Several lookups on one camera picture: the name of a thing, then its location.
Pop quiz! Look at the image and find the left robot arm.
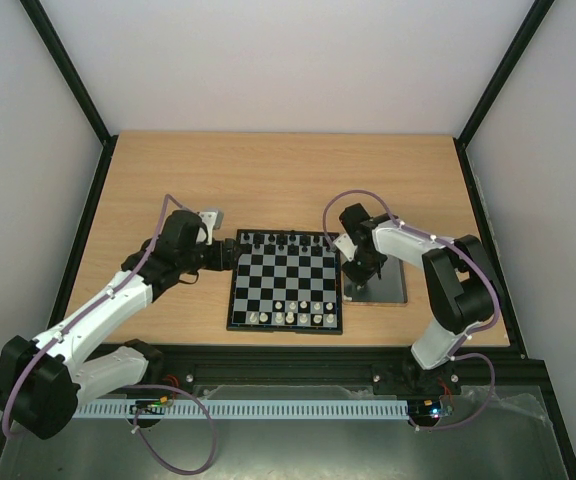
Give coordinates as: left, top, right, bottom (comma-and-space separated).
0, 209, 239, 439

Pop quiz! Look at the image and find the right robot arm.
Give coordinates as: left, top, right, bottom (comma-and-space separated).
334, 204, 501, 392

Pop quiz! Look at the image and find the metal tray wooden rim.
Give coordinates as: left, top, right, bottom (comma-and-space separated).
342, 257, 408, 306

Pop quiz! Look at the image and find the black white chessboard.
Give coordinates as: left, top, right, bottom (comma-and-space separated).
226, 229, 343, 335

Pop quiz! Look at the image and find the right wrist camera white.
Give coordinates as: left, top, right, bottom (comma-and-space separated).
333, 233, 357, 262

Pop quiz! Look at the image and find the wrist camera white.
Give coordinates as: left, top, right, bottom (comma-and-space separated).
333, 233, 357, 262
197, 208, 224, 245

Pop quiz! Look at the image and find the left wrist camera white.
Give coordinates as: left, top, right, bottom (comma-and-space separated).
197, 208, 224, 245

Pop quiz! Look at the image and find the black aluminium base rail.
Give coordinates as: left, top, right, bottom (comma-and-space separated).
160, 345, 461, 398

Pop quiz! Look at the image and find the purple cable floor loop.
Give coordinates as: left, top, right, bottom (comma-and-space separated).
126, 384, 218, 476

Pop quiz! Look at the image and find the white slotted cable duct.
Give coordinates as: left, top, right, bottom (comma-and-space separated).
72, 395, 410, 420

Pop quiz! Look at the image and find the black frame post left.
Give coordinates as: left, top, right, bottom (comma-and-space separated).
19, 0, 112, 146

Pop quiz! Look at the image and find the black frame post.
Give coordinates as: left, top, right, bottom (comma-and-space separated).
19, 0, 112, 146
456, 0, 555, 147

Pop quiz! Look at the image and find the black frame post right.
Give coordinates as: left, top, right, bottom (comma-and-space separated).
456, 0, 555, 147

